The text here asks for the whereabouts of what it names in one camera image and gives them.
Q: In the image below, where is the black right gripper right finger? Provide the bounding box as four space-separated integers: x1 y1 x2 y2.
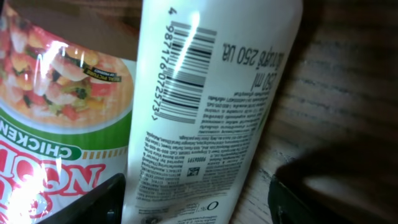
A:
267 175 348 224

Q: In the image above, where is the cup noodles container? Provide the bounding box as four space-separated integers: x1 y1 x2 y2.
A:
1 1 137 223

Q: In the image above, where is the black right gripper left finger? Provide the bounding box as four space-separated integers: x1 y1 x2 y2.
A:
39 173 126 224

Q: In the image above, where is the white tube gold cap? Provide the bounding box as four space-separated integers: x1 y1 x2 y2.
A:
122 0 303 223

